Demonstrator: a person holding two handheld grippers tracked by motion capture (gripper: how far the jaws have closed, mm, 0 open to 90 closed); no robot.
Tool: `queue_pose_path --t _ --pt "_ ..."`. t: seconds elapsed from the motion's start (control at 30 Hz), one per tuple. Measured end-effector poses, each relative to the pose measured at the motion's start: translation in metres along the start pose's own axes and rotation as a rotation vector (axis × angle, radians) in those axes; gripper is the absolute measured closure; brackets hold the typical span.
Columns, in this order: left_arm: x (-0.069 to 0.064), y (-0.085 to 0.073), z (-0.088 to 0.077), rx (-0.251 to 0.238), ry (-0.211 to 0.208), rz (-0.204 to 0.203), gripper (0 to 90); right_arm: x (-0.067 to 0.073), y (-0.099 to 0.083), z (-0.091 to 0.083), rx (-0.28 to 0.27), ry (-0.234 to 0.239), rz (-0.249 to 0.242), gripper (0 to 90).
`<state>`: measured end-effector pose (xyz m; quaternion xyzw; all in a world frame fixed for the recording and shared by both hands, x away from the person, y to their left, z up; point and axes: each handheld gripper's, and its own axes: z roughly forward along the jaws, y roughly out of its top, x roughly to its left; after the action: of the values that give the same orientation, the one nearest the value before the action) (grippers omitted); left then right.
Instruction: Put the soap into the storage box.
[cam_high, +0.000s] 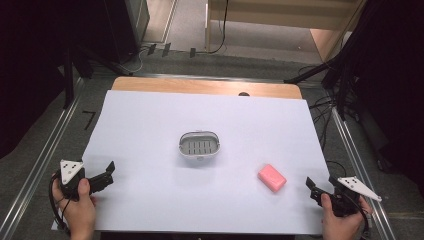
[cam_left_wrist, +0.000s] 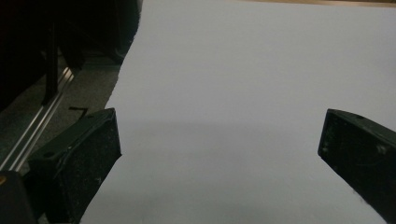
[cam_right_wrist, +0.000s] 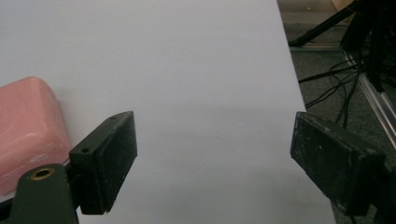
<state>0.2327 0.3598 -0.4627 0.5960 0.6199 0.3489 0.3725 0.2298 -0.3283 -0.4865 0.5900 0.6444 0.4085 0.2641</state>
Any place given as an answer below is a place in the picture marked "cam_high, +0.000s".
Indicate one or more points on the person's left hand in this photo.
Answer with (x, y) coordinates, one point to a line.
(80, 213)

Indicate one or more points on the metal floor rail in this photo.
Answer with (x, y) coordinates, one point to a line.
(363, 166)
(36, 166)

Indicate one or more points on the wooden table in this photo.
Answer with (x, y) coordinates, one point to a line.
(200, 86)

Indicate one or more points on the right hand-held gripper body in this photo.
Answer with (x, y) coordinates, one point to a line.
(350, 196)

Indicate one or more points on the black curtain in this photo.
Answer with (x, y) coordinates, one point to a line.
(30, 66)
(393, 83)

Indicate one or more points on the black metal stand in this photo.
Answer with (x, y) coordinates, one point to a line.
(68, 83)

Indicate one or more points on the pink soap bar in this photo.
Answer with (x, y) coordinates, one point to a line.
(272, 177)

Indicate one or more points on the black tripod stand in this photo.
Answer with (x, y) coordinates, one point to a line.
(310, 75)

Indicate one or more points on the person's right hand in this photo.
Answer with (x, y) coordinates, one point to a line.
(340, 226)

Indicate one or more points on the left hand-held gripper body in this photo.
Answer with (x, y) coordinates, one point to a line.
(70, 173)

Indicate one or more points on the grey soap dish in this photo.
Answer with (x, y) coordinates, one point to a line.
(199, 145)

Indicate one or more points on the dark cabinet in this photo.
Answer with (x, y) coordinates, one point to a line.
(133, 20)

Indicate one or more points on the light wooden furniture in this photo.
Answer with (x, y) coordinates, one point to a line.
(283, 16)

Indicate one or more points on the white paper sheet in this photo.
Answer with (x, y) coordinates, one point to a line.
(200, 200)

